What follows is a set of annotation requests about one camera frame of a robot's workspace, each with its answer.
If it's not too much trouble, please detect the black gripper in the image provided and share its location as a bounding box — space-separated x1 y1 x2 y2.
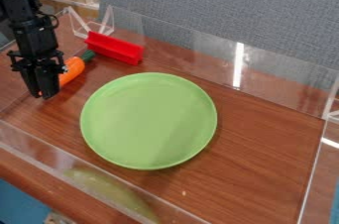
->
7 50 68 99

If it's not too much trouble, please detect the orange toy carrot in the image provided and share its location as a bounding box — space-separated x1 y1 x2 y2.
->
59 50 95 90

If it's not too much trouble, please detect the green round plate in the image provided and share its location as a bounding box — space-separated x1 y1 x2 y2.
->
80 72 218 170

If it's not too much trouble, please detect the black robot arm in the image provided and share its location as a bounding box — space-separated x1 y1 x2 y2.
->
0 0 68 99

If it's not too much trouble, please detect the red plastic block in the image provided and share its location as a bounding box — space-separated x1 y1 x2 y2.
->
84 32 144 65

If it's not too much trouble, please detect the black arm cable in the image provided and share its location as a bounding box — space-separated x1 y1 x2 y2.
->
42 13 62 31

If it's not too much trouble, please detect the clear acrylic enclosure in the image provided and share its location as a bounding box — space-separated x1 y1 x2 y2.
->
0 11 339 224

